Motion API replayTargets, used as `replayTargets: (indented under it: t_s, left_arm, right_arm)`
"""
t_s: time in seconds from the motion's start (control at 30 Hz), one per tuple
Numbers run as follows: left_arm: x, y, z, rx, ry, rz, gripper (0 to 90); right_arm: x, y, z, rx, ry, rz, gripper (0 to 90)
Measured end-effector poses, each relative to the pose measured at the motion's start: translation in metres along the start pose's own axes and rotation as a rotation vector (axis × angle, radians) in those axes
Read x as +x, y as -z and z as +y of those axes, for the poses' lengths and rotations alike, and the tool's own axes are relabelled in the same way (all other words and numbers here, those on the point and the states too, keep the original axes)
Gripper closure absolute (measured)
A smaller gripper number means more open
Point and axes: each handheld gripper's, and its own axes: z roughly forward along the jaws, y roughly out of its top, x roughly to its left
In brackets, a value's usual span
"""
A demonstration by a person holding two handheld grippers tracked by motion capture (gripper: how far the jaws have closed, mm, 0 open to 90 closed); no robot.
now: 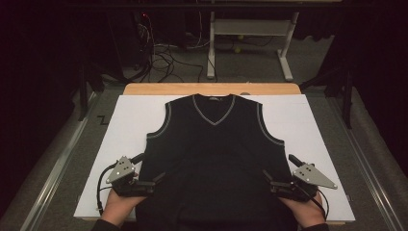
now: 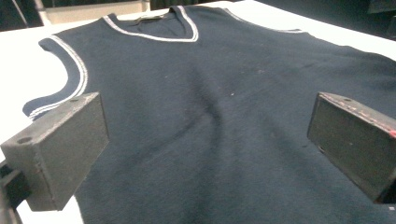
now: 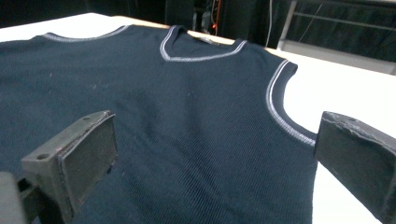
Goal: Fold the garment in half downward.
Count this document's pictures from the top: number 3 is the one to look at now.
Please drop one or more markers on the dark blue knitted vest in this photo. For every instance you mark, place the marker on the dark blue knitted vest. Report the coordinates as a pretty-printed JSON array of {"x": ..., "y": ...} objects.
[{"x": 193, "y": 124}]

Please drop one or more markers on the grey metal stand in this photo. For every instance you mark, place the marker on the grey metal stand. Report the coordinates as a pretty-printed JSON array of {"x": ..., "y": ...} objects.
[{"x": 336, "y": 40}]

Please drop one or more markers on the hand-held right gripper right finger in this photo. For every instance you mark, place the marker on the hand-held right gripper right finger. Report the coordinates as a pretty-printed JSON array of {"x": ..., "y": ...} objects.
[{"x": 358, "y": 158}]

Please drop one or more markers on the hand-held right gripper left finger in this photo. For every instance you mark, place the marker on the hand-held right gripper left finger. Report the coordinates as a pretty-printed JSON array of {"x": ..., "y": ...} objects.
[{"x": 77, "y": 158}]

